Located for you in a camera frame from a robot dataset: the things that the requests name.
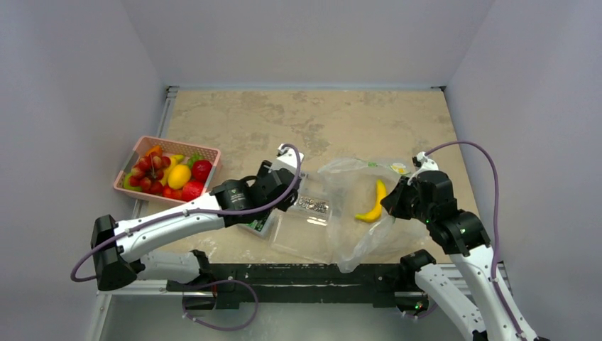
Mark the red orange fake mango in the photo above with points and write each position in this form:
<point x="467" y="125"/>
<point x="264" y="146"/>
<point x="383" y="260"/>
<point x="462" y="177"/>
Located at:
<point x="154" y="151"/>

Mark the red fake strawberries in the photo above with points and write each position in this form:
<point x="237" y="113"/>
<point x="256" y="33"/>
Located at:
<point x="170" y="193"/>

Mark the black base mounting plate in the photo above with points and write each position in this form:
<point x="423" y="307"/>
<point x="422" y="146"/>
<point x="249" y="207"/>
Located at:
<point x="226" y="286"/>

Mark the yellow fake lemon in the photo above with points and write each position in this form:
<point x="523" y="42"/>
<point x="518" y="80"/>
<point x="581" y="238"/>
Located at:
<point x="179" y="176"/>

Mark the red fake round fruit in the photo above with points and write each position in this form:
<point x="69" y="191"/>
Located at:
<point x="201" y="170"/>

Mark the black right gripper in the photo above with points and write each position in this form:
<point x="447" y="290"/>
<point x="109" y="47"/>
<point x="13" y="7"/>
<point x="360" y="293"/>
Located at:
<point x="403" y="198"/>

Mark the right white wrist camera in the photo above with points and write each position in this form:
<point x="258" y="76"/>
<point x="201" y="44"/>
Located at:
<point x="422" y="162"/>

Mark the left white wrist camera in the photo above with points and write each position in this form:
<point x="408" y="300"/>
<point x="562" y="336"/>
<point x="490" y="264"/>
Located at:
<point x="286" y="158"/>

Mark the yellow fake fruit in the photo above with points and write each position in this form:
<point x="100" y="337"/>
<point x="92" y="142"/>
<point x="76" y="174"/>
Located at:
<point x="374" y="214"/>

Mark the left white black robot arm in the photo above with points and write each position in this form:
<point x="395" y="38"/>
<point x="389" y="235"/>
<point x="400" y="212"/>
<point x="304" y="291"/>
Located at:
<point x="125" y="251"/>

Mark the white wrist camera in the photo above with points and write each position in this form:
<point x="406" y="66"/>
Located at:
<point x="422" y="162"/>
<point x="286" y="158"/>

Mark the green circuit board case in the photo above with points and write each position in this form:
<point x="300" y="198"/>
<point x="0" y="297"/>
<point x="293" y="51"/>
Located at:
<point x="259" y="228"/>

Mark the translucent printed plastic bag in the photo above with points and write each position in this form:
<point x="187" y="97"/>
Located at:
<point x="359" y="230"/>

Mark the red fake apple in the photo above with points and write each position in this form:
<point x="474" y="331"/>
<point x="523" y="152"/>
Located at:
<point x="191" y="190"/>

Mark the green fake apple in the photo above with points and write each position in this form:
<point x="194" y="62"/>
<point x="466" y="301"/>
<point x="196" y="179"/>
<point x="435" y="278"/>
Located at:
<point x="131" y="183"/>

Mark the red fake fruits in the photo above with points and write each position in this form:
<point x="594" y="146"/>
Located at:
<point x="148" y="171"/>

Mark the clear plastic screw organizer box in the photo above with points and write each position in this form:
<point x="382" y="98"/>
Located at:
<point x="301" y="231"/>

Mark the green fake grapes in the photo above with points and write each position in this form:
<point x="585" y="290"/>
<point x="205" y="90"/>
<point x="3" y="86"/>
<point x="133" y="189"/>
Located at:
<point x="193" y="159"/>

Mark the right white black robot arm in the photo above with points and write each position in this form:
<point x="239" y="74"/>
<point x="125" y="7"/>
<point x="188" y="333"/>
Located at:
<point x="489" y="313"/>

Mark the yellow fake banana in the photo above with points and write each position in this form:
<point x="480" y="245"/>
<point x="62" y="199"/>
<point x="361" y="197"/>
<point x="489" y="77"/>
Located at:
<point x="169" y="162"/>

